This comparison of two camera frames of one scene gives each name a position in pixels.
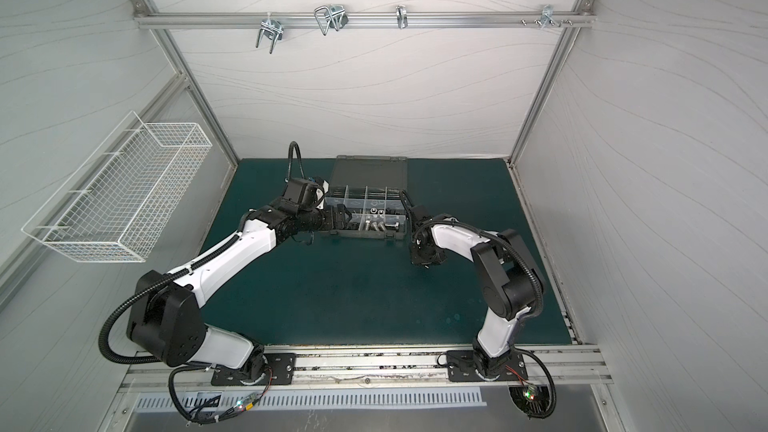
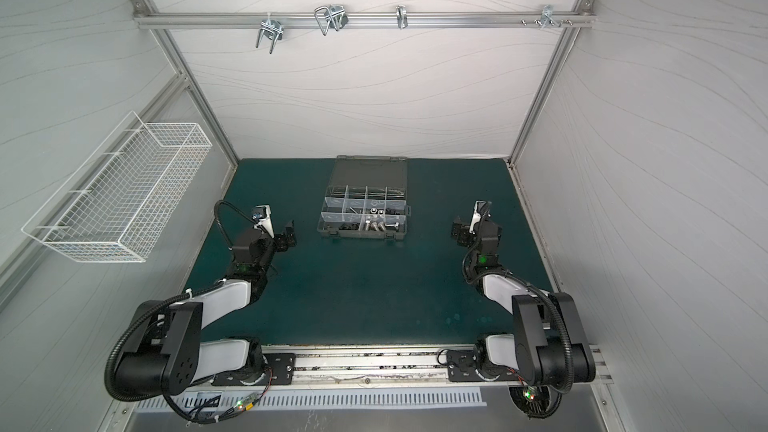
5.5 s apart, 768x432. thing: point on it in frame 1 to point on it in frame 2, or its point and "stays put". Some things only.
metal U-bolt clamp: [272, 26] stays put
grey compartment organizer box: [373, 188] stays put
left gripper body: [320, 219] to [277, 244]
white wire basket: [113, 204] stays put
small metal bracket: [402, 19] stays put
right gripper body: [421, 250] to [463, 230]
